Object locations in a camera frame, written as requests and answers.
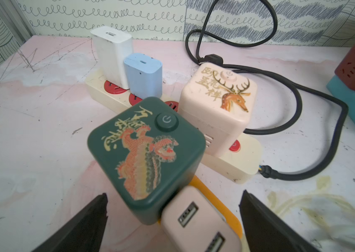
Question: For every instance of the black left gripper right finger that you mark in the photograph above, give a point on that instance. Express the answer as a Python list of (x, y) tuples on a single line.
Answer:
[(266, 232)]

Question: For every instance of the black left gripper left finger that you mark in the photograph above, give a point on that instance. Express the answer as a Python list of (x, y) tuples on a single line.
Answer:
[(83, 233)]

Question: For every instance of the pink dual USB charger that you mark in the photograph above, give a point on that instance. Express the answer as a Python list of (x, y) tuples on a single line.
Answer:
[(194, 225)]

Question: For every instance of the orange power strip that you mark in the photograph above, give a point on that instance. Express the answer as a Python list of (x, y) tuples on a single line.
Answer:
[(228, 216)]

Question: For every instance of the green dragon cube socket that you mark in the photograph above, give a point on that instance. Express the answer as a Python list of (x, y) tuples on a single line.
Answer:
[(149, 152)]

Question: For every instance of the pink deer cube socket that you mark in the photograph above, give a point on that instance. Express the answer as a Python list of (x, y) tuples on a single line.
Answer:
[(219, 103)]

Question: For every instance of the light blue USB charger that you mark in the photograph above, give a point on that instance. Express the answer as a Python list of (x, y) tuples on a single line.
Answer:
[(144, 75)]

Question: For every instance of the white USB charger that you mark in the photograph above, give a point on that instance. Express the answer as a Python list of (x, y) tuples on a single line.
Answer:
[(113, 47)]

